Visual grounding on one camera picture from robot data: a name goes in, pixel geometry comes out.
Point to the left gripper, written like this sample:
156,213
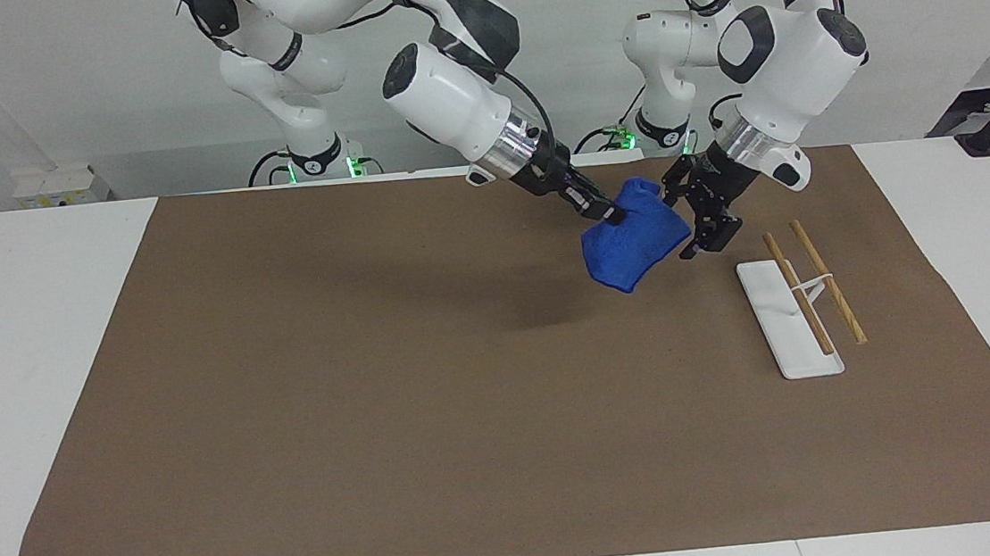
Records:
723,175

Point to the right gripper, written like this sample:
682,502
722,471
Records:
550,170

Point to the blue towel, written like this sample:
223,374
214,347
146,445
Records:
636,248

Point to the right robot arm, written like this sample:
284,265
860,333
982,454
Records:
443,94

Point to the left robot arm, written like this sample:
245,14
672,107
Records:
790,64

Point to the white rack with wooden rods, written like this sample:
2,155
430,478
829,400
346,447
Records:
790,324

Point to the white wall socket box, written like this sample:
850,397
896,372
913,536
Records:
57,186

